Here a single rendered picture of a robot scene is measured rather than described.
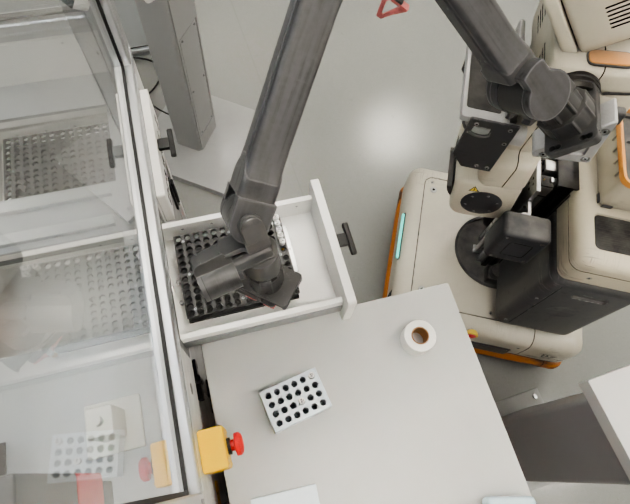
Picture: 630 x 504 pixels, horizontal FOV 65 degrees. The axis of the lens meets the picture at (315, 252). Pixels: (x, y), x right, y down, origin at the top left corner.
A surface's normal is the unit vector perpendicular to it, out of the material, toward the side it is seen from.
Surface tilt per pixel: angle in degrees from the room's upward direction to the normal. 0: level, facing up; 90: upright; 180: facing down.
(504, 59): 49
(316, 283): 0
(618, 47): 8
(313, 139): 0
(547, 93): 53
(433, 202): 0
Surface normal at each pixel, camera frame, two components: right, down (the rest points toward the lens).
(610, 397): 0.07, -0.40
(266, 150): 0.33, 0.38
